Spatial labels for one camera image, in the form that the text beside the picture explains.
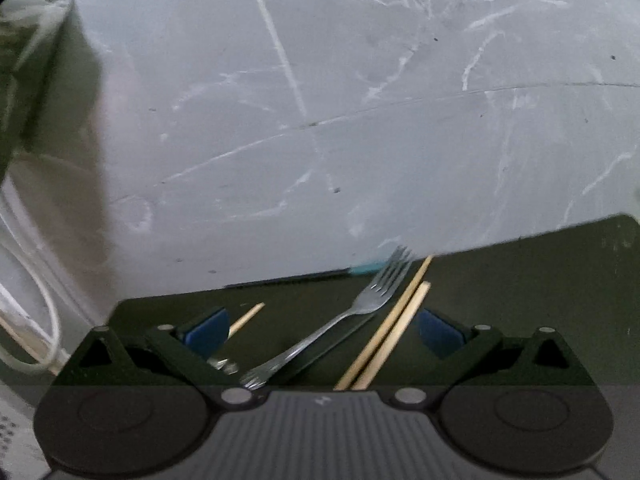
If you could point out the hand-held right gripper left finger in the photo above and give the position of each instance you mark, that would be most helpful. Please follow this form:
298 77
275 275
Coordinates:
207 332

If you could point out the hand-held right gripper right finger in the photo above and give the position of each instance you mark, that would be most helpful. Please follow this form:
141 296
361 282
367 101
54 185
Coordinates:
440 332

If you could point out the wooden chopstick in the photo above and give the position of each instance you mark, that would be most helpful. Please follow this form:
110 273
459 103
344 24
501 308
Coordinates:
393 310
401 322
247 316

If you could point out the black stick with teal end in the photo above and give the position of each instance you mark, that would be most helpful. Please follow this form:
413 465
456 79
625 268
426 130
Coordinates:
367 268

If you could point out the silver fork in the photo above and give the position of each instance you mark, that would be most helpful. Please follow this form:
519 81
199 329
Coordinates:
320 332

